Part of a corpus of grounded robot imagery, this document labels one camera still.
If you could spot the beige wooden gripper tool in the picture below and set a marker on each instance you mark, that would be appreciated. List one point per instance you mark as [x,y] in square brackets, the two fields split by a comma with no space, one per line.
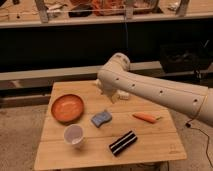
[114,98]

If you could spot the orange ceramic bowl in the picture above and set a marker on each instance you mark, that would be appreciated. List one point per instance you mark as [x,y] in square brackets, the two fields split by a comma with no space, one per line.
[67,108]

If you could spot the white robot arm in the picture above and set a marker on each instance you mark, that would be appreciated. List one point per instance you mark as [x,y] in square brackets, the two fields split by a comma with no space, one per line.
[193,100]

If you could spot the white plastic bottle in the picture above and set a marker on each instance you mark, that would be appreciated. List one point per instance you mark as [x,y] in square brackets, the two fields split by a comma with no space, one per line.
[123,95]

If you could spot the blue sponge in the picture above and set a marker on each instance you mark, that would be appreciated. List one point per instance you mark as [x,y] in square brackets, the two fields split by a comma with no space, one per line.
[101,118]

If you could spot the orange carrot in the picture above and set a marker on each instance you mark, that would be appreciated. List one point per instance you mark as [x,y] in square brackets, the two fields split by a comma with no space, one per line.
[146,117]

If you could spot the wooden folding table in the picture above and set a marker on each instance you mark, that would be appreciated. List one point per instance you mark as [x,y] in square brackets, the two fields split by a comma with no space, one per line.
[156,142]

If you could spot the black white striped block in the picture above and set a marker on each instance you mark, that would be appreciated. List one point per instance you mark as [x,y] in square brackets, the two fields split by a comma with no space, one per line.
[122,143]

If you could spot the white paper cup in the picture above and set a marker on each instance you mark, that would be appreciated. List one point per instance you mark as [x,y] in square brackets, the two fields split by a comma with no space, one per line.
[73,135]

